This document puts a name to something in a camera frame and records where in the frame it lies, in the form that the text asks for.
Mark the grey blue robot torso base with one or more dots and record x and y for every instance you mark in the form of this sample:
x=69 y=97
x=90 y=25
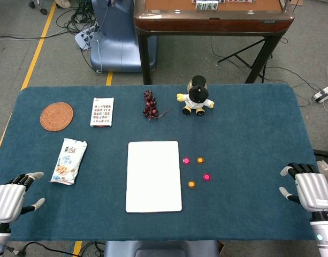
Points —
x=161 y=249

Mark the mahjong tile row green prints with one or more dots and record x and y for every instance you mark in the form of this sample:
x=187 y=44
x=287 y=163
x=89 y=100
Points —
x=206 y=6

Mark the mahjong tile row red prints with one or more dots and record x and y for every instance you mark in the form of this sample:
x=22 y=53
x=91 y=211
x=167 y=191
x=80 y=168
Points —
x=240 y=1

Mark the pink disc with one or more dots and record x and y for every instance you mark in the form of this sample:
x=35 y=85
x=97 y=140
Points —
x=206 y=177
x=186 y=160

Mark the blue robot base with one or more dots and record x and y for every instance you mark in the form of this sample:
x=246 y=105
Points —
x=118 y=51

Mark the dark red grape bunch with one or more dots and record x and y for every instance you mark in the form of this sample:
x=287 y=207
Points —
x=150 y=105

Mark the black plush toy white coat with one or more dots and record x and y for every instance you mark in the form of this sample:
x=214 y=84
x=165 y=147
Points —
x=197 y=103

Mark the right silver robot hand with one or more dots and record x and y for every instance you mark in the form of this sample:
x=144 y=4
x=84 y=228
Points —
x=312 y=190

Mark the brown mahjong table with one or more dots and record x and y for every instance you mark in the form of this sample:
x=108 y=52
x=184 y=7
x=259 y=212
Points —
x=206 y=24

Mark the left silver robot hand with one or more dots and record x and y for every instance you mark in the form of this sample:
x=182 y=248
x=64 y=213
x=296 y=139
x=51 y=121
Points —
x=7 y=200

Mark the cardboard box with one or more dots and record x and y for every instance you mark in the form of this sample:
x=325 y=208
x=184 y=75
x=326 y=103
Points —
x=296 y=2

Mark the white snack bag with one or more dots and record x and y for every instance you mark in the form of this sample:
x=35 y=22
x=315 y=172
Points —
x=68 y=160

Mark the blue table cloth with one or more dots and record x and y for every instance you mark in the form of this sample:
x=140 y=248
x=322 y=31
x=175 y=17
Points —
x=233 y=134

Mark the brown woven round coaster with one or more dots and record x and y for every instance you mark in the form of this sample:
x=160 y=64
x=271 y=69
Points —
x=56 y=116

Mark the white power strip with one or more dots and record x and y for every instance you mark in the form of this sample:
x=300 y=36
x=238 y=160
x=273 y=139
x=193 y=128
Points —
x=324 y=94
x=83 y=38

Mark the white magnetic board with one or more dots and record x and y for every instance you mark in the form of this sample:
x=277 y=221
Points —
x=153 y=176

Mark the white printed card box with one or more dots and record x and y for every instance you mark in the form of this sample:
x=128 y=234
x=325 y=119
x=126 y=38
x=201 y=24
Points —
x=102 y=112

